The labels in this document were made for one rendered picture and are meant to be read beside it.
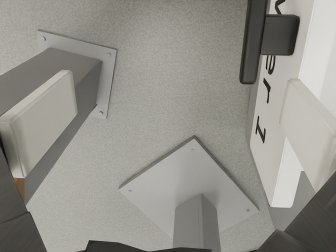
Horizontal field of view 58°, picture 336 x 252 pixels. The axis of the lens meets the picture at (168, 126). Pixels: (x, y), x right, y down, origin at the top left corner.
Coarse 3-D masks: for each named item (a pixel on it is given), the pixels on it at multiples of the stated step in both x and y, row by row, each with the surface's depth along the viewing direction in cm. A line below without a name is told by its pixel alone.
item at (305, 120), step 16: (288, 80) 18; (288, 96) 17; (304, 96) 15; (288, 112) 17; (304, 112) 15; (320, 112) 13; (288, 128) 17; (304, 128) 15; (320, 128) 13; (304, 144) 15; (320, 144) 13; (304, 160) 14; (320, 160) 13; (320, 176) 13
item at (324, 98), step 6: (330, 54) 29; (330, 60) 29; (330, 66) 30; (330, 72) 30; (324, 78) 30; (330, 78) 30; (324, 84) 30; (330, 84) 30; (324, 90) 31; (330, 90) 31; (324, 96) 31; (330, 96) 31; (324, 102) 31; (330, 102) 31; (330, 108) 31
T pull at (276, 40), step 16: (256, 0) 20; (256, 16) 21; (272, 16) 21; (288, 16) 21; (256, 32) 21; (272, 32) 21; (288, 32) 21; (256, 48) 22; (272, 48) 22; (288, 48) 22; (240, 64) 23; (256, 64) 22; (240, 80) 23
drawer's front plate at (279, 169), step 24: (288, 0) 24; (312, 0) 19; (312, 24) 19; (312, 48) 20; (264, 72) 30; (288, 72) 23; (312, 72) 21; (264, 96) 30; (264, 120) 30; (264, 144) 29; (288, 144) 23; (264, 168) 29; (288, 168) 24; (288, 192) 25
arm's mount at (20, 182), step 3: (15, 177) 46; (15, 180) 46; (18, 180) 46; (21, 180) 47; (18, 183) 46; (21, 183) 48; (18, 186) 47; (21, 186) 48; (18, 189) 47; (21, 189) 48; (21, 192) 48; (21, 195) 49
